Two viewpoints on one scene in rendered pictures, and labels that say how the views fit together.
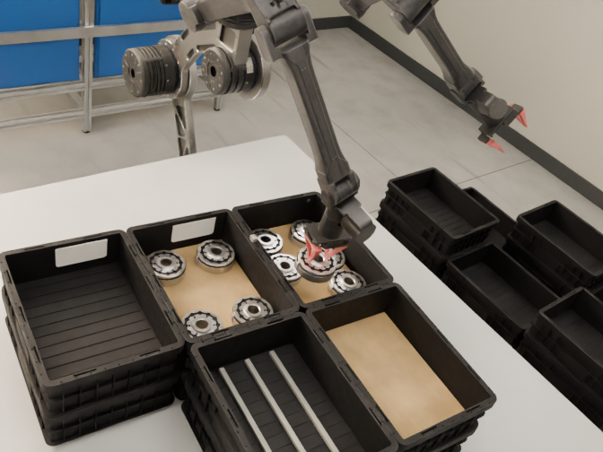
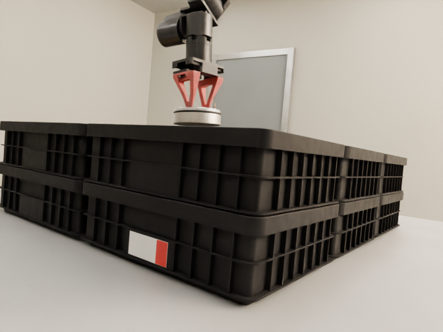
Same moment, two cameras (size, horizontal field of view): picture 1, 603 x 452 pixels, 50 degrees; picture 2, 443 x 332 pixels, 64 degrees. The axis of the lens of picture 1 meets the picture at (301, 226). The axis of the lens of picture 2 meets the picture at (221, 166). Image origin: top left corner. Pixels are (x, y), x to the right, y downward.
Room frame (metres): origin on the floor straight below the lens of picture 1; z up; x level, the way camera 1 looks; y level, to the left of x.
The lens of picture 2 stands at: (2.00, -0.15, 0.90)
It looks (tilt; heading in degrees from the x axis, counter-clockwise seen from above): 2 degrees down; 169
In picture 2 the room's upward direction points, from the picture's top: 5 degrees clockwise
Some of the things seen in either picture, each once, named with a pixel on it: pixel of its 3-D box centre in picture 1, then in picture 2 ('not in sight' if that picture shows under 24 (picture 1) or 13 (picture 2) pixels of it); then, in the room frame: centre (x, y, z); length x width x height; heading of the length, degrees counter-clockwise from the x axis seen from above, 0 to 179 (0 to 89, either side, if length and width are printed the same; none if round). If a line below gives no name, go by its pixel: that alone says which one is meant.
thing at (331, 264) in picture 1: (317, 260); (197, 111); (1.22, -0.06, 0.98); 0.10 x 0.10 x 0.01
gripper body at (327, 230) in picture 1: (331, 225); (198, 56); (1.22, -0.07, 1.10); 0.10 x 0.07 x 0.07; 127
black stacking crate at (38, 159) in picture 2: (390, 369); (91, 153); (1.04, -0.31, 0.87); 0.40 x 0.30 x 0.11; 42
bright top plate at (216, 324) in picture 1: (201, 325); not in sight; (1.01, 0.16, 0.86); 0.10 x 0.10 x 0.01
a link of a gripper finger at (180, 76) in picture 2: (327, 245); (194, 87); (1.23, -0.07, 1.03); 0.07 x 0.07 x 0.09; 37
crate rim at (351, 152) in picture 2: (210, 271); (287, 149); (1.14, 0.19, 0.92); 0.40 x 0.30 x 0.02; 42
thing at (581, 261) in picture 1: (549, 273); not in sight; (2.27, -1.10, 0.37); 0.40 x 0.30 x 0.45; 47
